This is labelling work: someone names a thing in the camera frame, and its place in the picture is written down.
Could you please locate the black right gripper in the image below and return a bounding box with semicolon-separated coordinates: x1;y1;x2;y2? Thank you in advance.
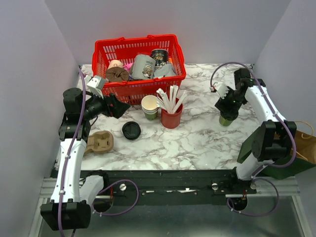
214;86;246;119

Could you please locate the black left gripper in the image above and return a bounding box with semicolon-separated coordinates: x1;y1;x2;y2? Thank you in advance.
82;88;130;120

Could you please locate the green paper coffee cup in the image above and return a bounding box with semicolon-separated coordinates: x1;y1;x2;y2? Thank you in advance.
219;115;234;127

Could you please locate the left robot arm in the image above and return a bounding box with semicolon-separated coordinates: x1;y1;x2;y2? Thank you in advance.
40;88;130;233

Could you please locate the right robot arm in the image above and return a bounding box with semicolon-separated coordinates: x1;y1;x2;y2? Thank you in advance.
210;67;297;194

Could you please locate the stack of black cup lids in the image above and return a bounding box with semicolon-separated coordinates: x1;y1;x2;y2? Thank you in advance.
122;121;141;140

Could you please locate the stack of green paper cups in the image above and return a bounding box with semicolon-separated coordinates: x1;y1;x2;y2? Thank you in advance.
141;95;158;120

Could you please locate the brown crumpled cloth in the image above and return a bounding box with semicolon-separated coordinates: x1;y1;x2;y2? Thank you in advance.
106;67;129;82

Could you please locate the brown cardboard cup carrier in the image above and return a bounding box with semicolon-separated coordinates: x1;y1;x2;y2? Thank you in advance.
84;130;114;156

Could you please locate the beige cup in basket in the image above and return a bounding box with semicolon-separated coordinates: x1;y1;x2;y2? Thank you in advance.
108;59;123;69

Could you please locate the grey printed cup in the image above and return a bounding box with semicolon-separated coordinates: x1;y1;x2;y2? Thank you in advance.
131;54;156;80

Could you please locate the white wrapped straws bundle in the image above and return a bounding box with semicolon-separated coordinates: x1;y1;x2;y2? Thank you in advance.
157;85;187;114

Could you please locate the red plastic shopping basket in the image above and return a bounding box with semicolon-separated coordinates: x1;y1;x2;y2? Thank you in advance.
92;34;186;105

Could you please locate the red straw holder cup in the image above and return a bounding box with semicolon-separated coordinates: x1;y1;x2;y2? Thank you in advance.
161;104;183;129

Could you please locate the grey cloth in basket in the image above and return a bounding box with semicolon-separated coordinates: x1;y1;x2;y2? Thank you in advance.
153;63;177;78

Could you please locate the black printed can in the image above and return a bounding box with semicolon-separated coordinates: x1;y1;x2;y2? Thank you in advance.
151;49;169;69

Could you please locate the green bag holder stand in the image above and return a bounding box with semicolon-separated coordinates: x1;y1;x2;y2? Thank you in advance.
237;129;316;180

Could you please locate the brown paper bag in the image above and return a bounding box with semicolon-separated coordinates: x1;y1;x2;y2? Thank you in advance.
294;121;316;165

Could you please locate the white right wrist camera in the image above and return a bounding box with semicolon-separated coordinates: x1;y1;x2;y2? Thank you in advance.
210;82;230;99

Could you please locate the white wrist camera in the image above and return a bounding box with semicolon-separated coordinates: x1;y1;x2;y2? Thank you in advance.
210;82;230;99
84;75;106;98

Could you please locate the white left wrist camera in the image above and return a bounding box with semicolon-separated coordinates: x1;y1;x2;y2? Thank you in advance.
84;75;106;98

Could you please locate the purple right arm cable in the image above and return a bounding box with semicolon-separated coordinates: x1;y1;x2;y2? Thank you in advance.
210;61;297;218

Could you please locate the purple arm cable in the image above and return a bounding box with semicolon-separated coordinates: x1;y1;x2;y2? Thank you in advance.
210;61;297;218
58;68;140;237

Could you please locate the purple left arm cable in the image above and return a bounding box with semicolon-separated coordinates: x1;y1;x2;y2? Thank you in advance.
58;68;140;237

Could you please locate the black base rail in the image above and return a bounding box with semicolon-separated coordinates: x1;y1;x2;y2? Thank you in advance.
80;170;256;206

